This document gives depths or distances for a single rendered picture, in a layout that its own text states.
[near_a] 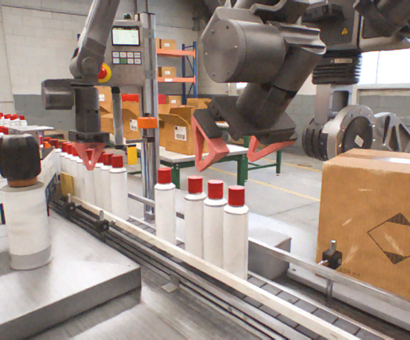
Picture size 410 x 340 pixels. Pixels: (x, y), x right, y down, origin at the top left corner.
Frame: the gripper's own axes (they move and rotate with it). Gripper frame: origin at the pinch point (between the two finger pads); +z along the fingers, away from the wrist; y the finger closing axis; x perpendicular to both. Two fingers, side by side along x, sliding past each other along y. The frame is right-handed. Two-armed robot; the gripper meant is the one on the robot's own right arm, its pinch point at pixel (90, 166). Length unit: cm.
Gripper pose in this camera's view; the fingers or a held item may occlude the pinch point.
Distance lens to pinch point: 93.0
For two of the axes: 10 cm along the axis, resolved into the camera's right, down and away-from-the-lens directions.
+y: 6.9, 1.6, -7.1
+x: 7.3, -1.2, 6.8
